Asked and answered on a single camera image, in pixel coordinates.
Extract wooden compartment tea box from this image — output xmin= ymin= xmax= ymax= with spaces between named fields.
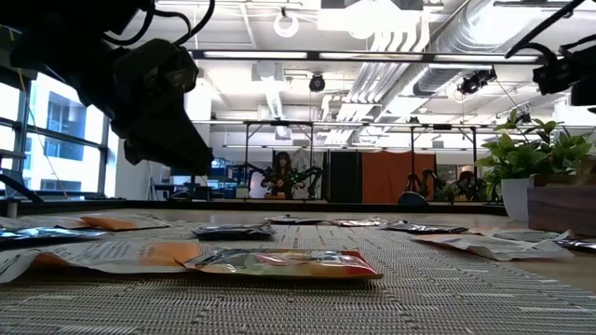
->
xmin=527 ymin=172 xmax=596 ymax=236

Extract grey woven placemat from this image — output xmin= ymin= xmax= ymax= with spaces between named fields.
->
xmin=0 ymin=218 xmax=596 ymax=335

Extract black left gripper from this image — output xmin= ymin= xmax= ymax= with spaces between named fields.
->
xmin=110 ymin=38 xmax=216 ymax=177

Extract orange partition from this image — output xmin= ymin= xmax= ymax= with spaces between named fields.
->
xmin=361 ymin=151 xmax=438 ymax=204

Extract blue chair back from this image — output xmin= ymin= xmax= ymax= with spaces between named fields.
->
xmin=397 ymin=190 xmax=430 ymax=207

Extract black overhead rig camera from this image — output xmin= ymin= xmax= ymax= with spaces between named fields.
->
xmin=457 ymin=68 xmax=497 ymax=97

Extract background black metal frame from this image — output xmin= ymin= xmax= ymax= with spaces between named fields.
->
xmin=243 ymin=118 xmax=481 ymax=204

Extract small background plant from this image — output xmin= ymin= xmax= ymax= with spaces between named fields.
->
xmin=440 ymin=182 xmax=462 ymax=205

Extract silver ventilation duct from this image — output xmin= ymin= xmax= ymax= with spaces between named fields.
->
xmin=412 ymin=0 xmax=518 ymax=97

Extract white patterned curtain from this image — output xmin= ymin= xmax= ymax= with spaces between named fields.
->
xmin=272 ymin=148 xmax=327 ymax=199

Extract black partition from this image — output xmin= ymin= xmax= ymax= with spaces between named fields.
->
xmin=327 ymin=151 xmax=363 ymax=204

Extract white ceiling ring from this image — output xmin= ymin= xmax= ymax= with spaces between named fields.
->
xmin=273 ymin=11 xmax=300 ymax=39

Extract person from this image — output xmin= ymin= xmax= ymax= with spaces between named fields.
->
xmin=455 ymin=170 xmax=479 ymax=199
xmin=260 ymin=151 xmax=304 ymax=200

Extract green potted plant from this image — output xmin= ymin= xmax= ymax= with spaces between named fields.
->
xmin=474 ymin=109 xmax=596 ymax=222

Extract large window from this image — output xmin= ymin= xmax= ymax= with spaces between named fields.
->
xmin=0 ymin=74 xmax=113 ymax=199

